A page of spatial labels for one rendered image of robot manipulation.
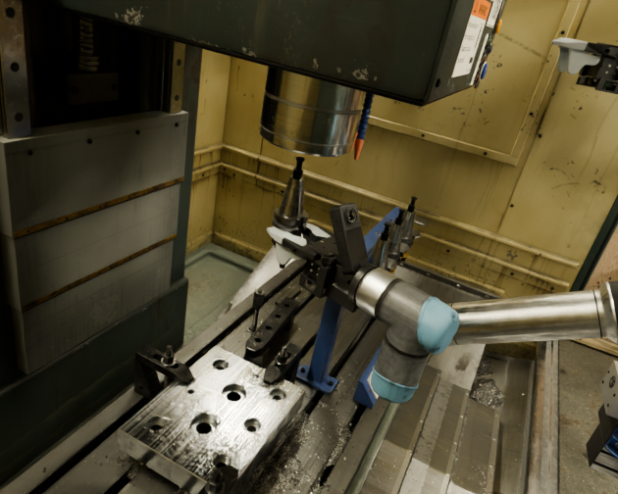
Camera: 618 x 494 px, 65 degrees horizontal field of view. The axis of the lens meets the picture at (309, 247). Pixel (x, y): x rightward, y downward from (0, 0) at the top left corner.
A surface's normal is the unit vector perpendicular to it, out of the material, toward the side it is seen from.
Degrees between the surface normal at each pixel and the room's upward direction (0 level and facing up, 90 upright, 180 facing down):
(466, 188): 90
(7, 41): 90
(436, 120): 90
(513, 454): 17
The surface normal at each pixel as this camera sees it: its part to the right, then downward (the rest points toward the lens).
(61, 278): 0.88, 0.34
